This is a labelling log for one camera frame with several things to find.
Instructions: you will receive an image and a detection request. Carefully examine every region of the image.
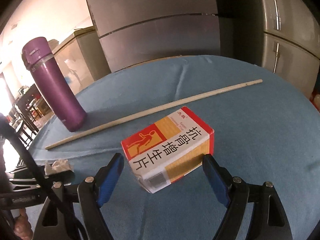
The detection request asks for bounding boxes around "white tissue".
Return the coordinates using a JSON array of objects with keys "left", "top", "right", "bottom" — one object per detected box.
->
[{"left": 44, "top": 159, "right": 73, "bottom": 176}]

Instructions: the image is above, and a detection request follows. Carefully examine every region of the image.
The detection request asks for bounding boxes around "blue round tablecloth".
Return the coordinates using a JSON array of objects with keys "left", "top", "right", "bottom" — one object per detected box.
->
[{"left": 30, "top": 55, "right": 319, "bottom": 239}]

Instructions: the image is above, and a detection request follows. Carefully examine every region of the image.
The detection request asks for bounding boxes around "purple thermos bottle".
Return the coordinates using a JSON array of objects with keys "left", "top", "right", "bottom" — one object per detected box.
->
[{"left": 21, "top": 37, "right": 87, "bottom": 132}]

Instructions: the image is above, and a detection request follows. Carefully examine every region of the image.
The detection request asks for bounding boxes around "person's left hand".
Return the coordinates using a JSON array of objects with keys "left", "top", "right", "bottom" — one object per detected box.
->
[{"left": 14, "top": 208, "right": 33, "bottom": 240}]

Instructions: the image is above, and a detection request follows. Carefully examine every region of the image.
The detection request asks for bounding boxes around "black braided cable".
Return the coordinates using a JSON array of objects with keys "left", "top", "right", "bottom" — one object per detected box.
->
[{"left": 0, "top": 113, "right": 86, "bottom": 233}]

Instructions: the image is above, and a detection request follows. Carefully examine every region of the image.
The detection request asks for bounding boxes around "dark wooden chair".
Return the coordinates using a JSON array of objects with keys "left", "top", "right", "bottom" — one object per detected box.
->
[{"left": 14, "top": 98, "right": 39, "bottom": 147}]

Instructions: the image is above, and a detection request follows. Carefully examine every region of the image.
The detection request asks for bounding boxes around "grey cabinet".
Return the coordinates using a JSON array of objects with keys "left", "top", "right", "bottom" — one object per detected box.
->
[{"left": 86, "top": 0, "right": 220, "bottom": 72}]

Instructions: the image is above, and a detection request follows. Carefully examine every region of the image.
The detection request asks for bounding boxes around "red white medicine box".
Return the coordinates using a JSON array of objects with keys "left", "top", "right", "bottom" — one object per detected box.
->
[{"left": 121, "top": 106, "right": 214, "bottom": 193}]

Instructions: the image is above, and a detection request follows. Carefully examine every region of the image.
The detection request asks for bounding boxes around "silver refrigerator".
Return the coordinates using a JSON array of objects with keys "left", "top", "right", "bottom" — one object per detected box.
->
[{"left": 261, "top": 0, "right": 319, "bottom": 98}]

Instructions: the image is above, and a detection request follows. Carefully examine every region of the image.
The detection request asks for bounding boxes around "long wooden stick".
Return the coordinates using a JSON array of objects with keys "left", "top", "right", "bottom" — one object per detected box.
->
[{"left": 45, "top": 79, "right": 263, "bottom": 150}]

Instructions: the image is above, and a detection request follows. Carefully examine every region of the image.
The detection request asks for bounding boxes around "white chest freezer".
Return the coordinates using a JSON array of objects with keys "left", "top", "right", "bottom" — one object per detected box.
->
[{"left": 53, "top": 26, "right": 111, "bottom": 94}]

